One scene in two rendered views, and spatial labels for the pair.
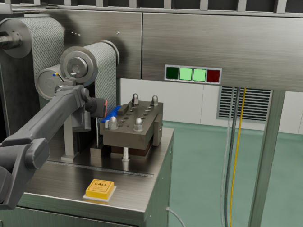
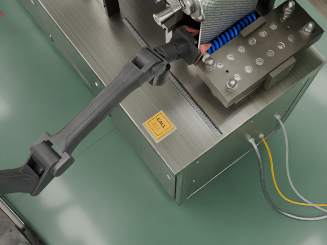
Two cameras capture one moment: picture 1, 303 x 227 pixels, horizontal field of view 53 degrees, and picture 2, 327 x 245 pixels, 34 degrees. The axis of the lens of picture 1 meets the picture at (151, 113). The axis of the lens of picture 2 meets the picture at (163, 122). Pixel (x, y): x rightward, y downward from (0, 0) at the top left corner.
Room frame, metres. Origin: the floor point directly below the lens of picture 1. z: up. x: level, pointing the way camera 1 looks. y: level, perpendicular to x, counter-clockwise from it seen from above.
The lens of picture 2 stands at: (0.46, -0.21, 2.57)
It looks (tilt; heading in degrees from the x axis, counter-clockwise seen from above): 72 degrees down; 44
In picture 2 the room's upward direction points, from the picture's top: 2 degrees counter-clockwise
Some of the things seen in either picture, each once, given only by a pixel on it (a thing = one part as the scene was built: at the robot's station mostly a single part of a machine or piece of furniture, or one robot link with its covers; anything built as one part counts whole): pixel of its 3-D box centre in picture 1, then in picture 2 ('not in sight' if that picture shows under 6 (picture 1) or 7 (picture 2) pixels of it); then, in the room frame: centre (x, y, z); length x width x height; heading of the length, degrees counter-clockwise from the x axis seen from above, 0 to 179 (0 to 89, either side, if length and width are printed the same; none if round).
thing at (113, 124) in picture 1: (112, 122); (210, 62); (1.05, 0.14, 1.05); 0.04 x 0.04 x 0.04
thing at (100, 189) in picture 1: (100, 188); (159, 125); (0.82, 0.16, 0.91); 0.07 x 0.07 x 0.02; 79
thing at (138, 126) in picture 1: (138, 124); (232, 83); (1.04, 0.05, 1.05); 0.04 x 0.04 x 0.04
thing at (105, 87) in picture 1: (106, 96); (229, 15); (1.19, 0.19, 1.11); 0.23 x 0.01 x 0.18; 169
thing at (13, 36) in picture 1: (9, 39); not in sight; (1.11, 0.52, 1.33); 0.06 x 0.06 x 0.06; 79
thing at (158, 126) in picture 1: (158, 129); (280, 74); (1.20, -0.03, 0.96); 0.10 x 0.03 x 0.11; 169
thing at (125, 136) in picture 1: (137, 120); (259, 51); (1.21, 0.06, 1.00); 0.40 x 0.16 x 0.06; 169
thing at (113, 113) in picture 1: (112, 116); (231, 33); (1.18, 0.16, 1.03); 0.21 x 0.04 x 0.03; 169
